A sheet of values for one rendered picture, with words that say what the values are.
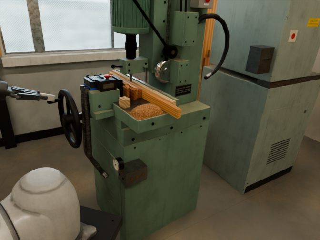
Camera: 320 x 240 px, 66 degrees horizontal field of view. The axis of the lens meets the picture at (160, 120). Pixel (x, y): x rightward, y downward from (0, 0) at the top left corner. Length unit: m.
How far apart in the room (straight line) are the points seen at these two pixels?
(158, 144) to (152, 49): 0.49
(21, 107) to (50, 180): 2.01
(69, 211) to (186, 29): 0.90
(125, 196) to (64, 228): 0.64
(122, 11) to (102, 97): 0.39
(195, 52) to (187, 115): 0.35
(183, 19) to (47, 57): 1.59
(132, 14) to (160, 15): 0.16
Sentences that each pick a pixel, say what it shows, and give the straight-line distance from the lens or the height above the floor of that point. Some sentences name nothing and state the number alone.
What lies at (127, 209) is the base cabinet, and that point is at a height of 0.31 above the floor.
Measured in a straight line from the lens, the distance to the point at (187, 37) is 1.24.
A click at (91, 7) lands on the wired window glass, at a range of 2.69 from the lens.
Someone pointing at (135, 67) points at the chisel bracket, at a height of 1.03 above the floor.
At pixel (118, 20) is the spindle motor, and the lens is 1.21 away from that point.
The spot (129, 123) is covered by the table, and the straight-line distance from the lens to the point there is 1.06.
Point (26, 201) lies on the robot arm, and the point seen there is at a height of 0.88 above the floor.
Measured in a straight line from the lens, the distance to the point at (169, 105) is 1.05.
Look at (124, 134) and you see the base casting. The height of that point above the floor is 0.78.
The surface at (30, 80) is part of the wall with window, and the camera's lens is 2.61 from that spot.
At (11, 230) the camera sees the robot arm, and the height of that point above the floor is 0.84.
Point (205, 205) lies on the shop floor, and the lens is 1.94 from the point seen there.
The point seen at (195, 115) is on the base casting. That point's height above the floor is 0.77.
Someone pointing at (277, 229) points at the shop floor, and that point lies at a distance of 1.96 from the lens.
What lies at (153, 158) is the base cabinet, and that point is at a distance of 1.32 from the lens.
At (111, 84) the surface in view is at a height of 0.99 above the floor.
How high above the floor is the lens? 1.33
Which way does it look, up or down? 26 degrees down
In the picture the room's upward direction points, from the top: 3 degrees clockwise
